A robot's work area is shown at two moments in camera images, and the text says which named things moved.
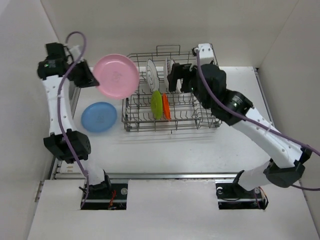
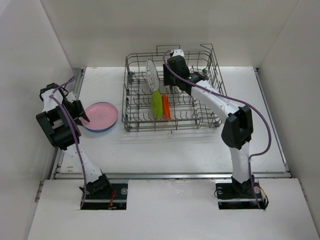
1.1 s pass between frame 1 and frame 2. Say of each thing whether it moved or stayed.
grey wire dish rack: stayed
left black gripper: moved
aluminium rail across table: stayed
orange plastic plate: stayed
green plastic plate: stayed
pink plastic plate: moved
